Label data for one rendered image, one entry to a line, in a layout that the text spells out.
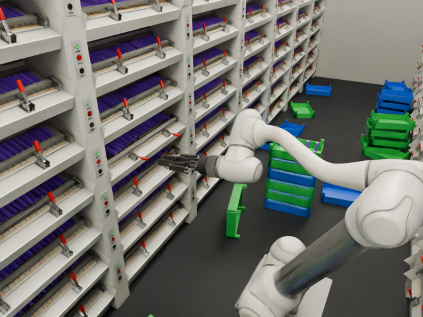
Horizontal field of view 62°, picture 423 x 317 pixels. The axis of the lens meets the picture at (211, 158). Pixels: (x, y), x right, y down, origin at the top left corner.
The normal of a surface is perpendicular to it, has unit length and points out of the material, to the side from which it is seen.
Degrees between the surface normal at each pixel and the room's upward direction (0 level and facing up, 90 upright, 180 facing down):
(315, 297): 1
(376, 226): 85
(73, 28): 90
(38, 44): 111
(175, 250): 0
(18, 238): 21
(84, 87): 90
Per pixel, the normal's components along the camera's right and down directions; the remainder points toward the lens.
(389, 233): -0.52, 0.33
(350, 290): 0.00, -0.87
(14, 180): 0.33, -0.73
